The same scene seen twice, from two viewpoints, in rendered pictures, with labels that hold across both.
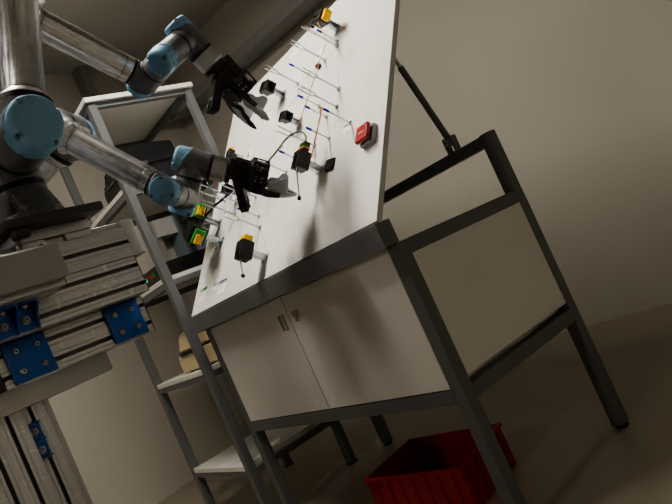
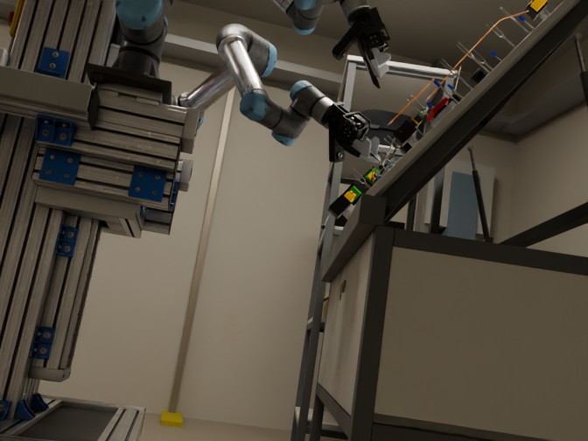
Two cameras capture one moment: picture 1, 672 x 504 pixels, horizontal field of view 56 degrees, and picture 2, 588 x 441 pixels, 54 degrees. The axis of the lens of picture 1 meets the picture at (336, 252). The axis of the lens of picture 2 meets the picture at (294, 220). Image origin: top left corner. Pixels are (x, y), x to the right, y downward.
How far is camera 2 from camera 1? 0.99 m
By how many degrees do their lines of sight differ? 41
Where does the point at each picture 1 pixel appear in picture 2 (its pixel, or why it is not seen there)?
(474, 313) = (439, 359)
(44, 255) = (76, 89)
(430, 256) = (417, 263)
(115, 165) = (237, 74)
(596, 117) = not seen: outside the picture
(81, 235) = (149, 103)
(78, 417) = (278, 324)
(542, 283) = not seen: outside the picture
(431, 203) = not seen: outside the picture
